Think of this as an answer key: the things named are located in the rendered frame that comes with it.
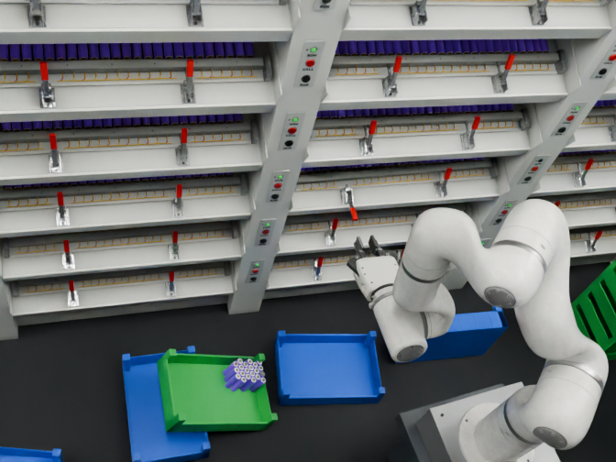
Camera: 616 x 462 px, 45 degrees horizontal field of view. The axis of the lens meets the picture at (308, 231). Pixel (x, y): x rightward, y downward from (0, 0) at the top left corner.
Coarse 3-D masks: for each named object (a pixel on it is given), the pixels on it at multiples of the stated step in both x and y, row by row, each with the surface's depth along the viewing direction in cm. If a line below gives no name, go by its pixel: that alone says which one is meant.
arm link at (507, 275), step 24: (432, 216) 134; (456, 216) 132; (408, 240) 141; (432, 240) 134; (456, 240) 130; (504, 240) 126; (408, 264) 143; (432, 264) 139; (456, 264) 132; (480, 264) 124; (504, 264) 122; (528, 264) 122; (480, 288) 125; (504, 288) 121; (528, 288) 122
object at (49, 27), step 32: (0, 0) 125; (32, 0) 123; (64, 0) 128; (96, 0) 129; (128, 0) 131; (160, 0) 133; (192, 0) 132; (224, 0) 136; (256, 0) 138; (288, 0) 140; (0, 32) 125; (32, 32) 126; (64, 32) 128; (96, 32) 129; (128, 32) 131; (160, 32) 132; (192, 32) 134; (224, 32) 136; (256, 32) 138; (288, 32) 139
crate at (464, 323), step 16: (464, 320) 221; (480, 320) 223; (496, 320) 224; (448, 336) 221; (464, 336) 223; (480, 336) 226; (496, 336) 228; (432, 352) 229; (448, 352) 232; (464, 352) 234; (480, 352) 237
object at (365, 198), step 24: (504, 168) 203; (312, 192) 192; (336, 192) 194; (360, 192) 196; (384, 192) 198; (408, 192) 199; (432, 192) 201; (456, 192) 203; (480, 192) 205; (504, 192) 204
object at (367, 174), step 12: (396, 168) 197; (408, 168) 198; (420, 168) 199; (432, 168) 200; (444, 168) 201; (456, 168) 202; (468, 168) 203; (480, 168) 205; (300, 180) 190; (312, 180) 190; (324, 180) 191; (336, 180) 193; (348, 180) 195; (420, 180) 200
